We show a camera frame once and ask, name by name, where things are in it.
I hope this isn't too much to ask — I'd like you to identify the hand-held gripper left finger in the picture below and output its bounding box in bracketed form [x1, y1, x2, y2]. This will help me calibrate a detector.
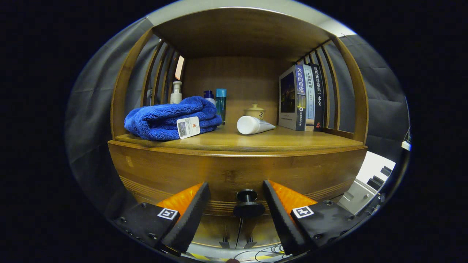
[112, 182, 211, 256]

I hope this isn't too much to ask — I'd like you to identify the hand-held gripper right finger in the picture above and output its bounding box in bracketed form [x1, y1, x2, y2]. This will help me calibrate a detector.
[263, 179, 366, 257]

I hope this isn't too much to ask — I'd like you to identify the black round drawer knob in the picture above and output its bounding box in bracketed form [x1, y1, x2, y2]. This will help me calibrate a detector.
[233, 189, 266, 219]

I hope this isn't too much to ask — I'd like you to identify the wooden drawer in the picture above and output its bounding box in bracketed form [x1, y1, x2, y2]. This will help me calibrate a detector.
[108, 141, 368, 216]

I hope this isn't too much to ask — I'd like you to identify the white facial cleanser tube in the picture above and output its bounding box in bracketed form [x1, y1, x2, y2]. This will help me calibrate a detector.
[237, 115, 277, 135]

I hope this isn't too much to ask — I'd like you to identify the wooden countertop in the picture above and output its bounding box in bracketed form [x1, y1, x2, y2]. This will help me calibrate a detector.
[114, 124, 364, 152]

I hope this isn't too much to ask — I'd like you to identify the white drawer unit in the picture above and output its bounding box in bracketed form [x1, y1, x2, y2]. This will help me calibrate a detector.
[336, 151, 396, 216]

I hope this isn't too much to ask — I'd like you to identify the wooden cabinet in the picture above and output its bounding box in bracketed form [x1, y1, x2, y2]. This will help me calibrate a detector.
[107, 7, 369, 249]

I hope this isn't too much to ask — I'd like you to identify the blue folded towel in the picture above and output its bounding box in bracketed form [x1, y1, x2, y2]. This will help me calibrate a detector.
[124, 96, 223, 142]

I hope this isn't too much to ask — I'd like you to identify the beige lidded teacup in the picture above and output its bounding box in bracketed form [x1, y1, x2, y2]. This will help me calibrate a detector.
[244, 104, 266, 121]

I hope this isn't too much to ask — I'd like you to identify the teal bottle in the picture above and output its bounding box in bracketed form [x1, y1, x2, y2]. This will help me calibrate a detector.
[215, 88, 227, 125]

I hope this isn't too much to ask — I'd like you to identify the white spine book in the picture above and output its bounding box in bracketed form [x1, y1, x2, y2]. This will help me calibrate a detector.
[303, 64, 316, 132]

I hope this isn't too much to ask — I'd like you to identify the white pump bottle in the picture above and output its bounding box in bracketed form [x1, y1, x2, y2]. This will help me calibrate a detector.
[170, 81, 183, 104]

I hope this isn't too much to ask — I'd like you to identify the black spine book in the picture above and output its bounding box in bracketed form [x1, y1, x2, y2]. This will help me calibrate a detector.
[311, 63, 325, 132]

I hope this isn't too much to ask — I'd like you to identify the black backdrop cloth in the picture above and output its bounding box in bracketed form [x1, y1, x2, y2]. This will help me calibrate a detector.
[66, 16, 410, 220]

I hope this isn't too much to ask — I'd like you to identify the black floor cable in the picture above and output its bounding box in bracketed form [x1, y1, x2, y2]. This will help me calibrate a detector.
[234, 244, 289, 262]

